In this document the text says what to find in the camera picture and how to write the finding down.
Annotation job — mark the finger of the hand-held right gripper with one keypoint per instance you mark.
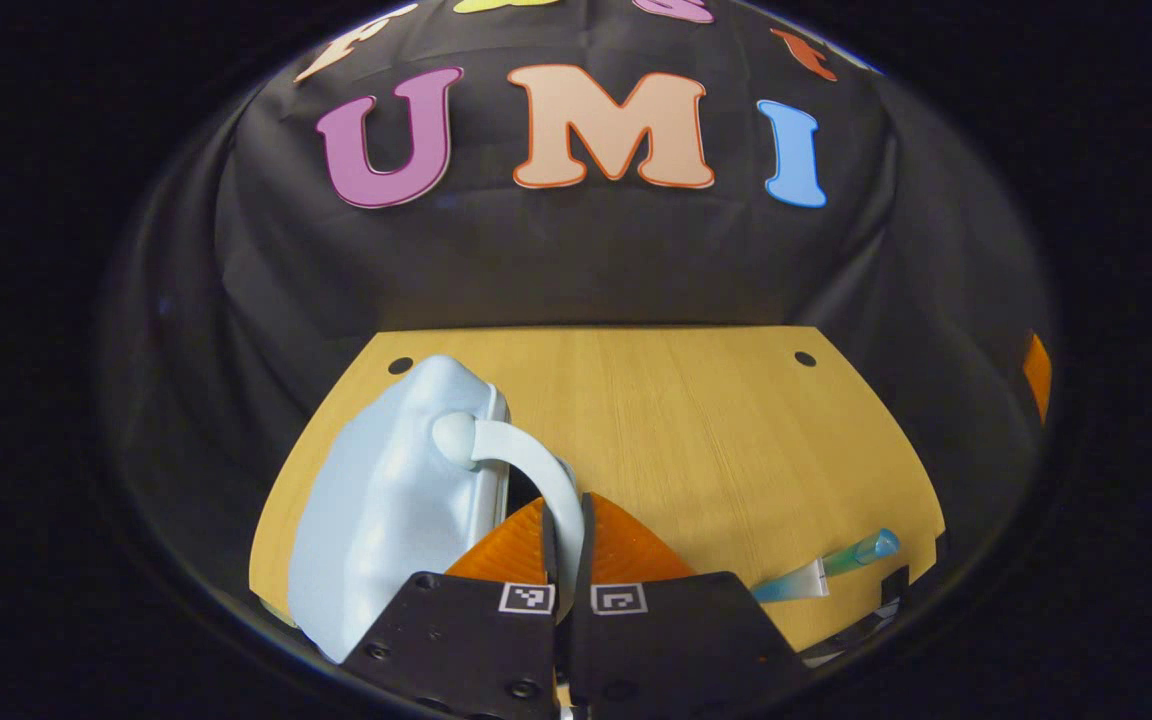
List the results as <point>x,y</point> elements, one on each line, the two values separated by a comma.
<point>940,550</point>
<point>894,584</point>

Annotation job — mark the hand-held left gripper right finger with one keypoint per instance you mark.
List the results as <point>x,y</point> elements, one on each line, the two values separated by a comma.
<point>585,560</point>

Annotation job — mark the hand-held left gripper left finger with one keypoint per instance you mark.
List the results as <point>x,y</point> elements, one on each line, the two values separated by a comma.
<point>549,565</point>

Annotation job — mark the translucent bottle with blue cap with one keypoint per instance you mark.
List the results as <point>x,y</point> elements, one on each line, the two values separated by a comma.
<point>871,548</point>

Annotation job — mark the light blue suitcase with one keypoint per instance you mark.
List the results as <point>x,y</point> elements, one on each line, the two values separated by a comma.
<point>386,500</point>

